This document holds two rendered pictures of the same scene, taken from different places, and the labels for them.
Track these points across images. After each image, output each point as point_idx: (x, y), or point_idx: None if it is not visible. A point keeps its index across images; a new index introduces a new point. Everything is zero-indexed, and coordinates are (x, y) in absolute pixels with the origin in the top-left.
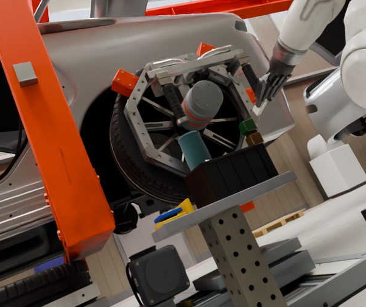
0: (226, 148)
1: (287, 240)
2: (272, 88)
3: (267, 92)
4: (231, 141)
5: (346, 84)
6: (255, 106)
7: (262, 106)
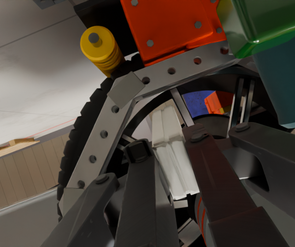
0: (119, 159)
1: None
2: (162, 227)
3: (213, 172)
4: (114, 168)
5: None
6: None
7: (177, 124)
